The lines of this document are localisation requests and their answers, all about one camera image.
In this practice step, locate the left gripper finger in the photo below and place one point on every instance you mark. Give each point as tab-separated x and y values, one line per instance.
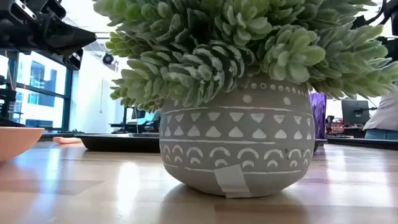
68	39
75	59

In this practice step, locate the white tape piece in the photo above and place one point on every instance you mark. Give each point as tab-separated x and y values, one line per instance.
233	182

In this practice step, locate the background desk clutter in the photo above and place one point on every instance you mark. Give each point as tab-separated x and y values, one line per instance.
335	127

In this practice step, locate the green plant in grey pot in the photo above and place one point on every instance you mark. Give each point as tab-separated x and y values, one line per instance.
236	130

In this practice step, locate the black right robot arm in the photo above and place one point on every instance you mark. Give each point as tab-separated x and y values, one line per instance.
392	49

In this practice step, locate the black computer monitor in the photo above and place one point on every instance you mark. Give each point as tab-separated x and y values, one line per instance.
354	112

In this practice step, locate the orange plate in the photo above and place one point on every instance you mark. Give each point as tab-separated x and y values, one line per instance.
15	141

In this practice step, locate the person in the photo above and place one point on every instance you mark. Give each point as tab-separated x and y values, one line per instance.
384	115

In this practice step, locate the black background equipment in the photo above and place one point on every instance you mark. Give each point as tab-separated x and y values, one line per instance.
7	96

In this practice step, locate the black background workstation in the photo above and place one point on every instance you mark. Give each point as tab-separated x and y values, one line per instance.
136	126

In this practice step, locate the black round ceiling fixture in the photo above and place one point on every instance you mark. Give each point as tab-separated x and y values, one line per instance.
108	58

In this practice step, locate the purple faceted plastic cup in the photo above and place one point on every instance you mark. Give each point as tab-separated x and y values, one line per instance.
318	115

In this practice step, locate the black plastic tray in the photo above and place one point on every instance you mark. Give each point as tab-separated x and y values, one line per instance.
118	143

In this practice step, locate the dark window frame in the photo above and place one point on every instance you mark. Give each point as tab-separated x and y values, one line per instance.
66	102

